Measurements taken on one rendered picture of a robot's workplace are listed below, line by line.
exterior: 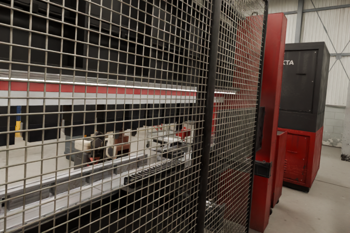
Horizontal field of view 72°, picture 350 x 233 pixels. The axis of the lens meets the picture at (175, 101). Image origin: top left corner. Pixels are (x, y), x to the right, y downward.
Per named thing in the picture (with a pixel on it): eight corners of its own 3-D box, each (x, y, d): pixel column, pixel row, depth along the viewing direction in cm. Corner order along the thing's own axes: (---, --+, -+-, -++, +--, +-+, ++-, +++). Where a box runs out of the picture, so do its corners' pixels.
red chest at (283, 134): (244, 192, 356) (250, 125, 350) (280, 203, 327) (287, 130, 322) (231, 204, 315) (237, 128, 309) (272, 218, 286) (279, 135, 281)
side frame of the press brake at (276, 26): (202, 199, 322) (215, 26, 310) (269, 223, 274) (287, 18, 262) (193, 206, 301) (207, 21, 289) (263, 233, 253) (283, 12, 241)
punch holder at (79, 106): (86, 131, 139) (87, 103, 138) (95, 133, 134) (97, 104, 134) (61, 134, 127) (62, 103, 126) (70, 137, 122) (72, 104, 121)
